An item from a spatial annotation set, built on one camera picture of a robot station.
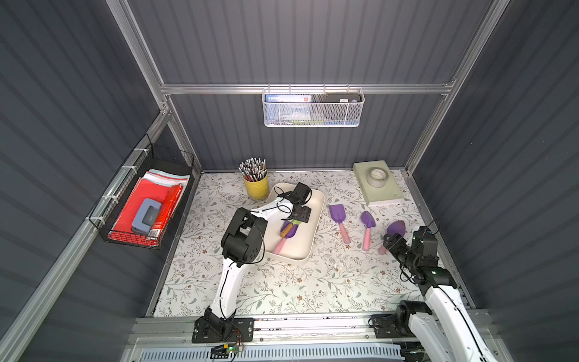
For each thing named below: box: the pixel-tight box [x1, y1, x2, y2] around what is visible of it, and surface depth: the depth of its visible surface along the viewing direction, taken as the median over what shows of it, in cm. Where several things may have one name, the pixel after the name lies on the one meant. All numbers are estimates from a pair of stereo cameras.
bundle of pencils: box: [238, 156, 268, 182], surface depth 98 cm
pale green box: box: [352, 159, 404, 206], surface depth 113 cm
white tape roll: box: [366, 166, 390, 188], surface depth 114 cm
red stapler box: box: [146, 184, 184, 241], surface depth 71 cm
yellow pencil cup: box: [242, 169, 270, 201], surface depth 103 cm
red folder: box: [111, 177, 169, 233], surface depth 73 cm
